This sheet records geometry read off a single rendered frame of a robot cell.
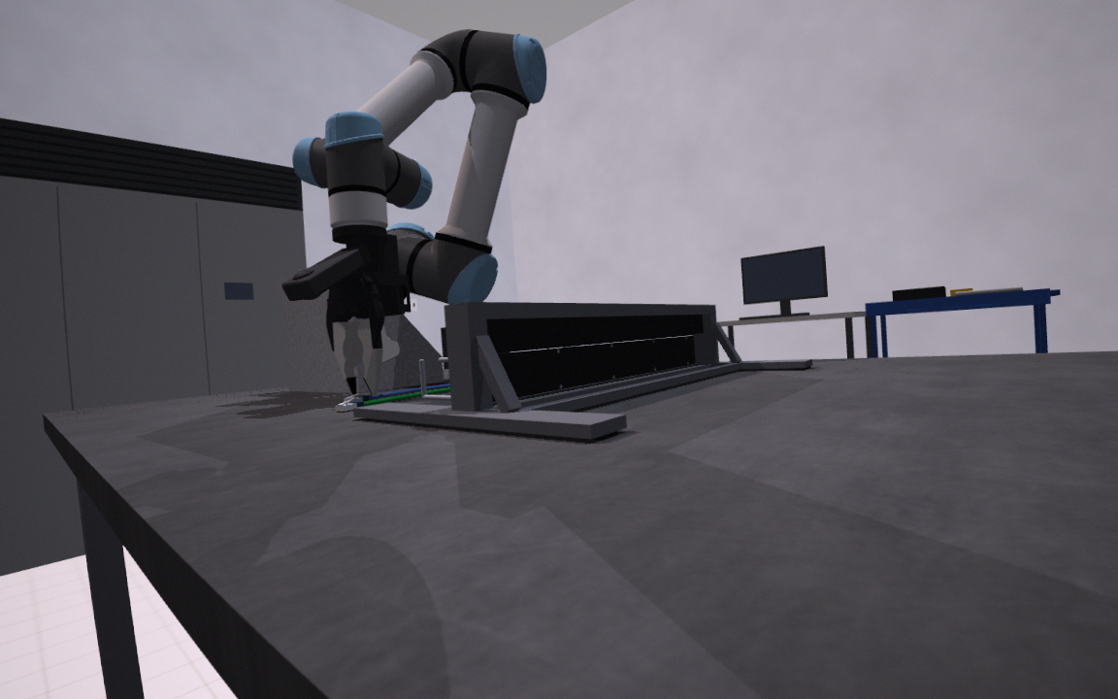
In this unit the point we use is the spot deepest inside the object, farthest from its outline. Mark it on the green patch cord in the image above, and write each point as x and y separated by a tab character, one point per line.
407	396

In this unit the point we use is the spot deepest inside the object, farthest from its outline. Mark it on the blue network cable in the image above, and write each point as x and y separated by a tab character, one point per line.
407	391

